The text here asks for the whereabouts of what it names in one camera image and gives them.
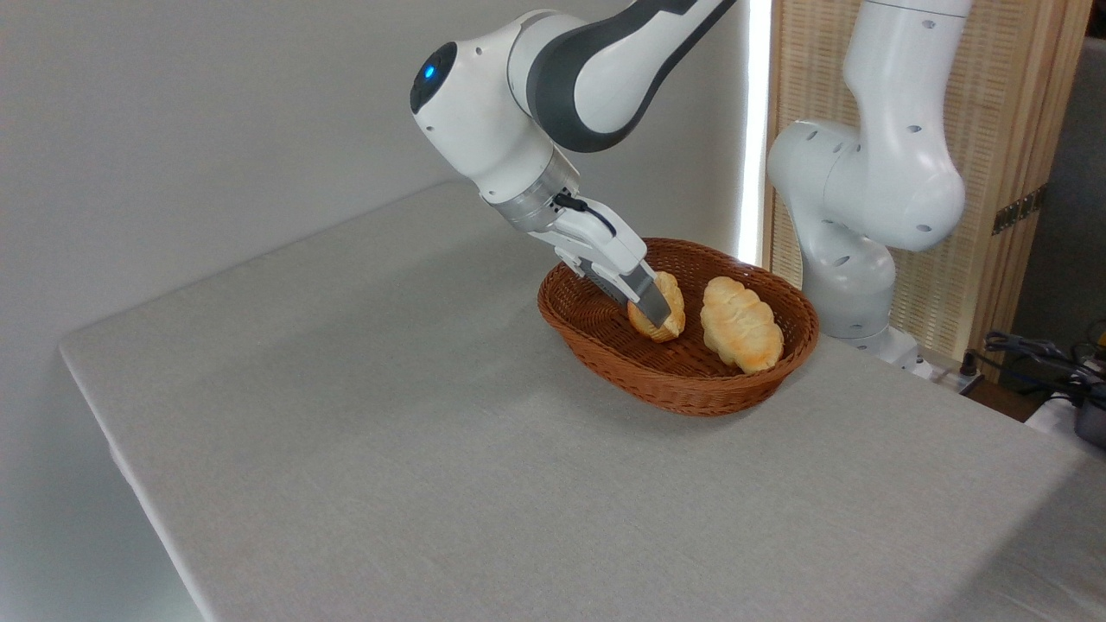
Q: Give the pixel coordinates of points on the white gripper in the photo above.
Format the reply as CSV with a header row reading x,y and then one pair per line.
x,y
596,242

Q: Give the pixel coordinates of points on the short golden bread roll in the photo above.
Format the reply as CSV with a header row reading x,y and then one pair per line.
x,y
677,307

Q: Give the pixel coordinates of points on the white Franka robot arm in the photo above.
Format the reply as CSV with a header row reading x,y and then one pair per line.
x,y
484,112

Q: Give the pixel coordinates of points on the long golden bread roll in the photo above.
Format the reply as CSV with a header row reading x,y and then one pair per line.
x,y
741,326

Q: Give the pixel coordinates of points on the brown wicker basket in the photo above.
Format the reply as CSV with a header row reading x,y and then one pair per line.
x,y
683,384

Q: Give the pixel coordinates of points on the white power strip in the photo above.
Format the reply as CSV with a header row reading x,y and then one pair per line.
x,y
946,373

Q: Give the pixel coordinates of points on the black metal screen hinge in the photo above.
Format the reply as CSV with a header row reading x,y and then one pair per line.
x,y
1020,210

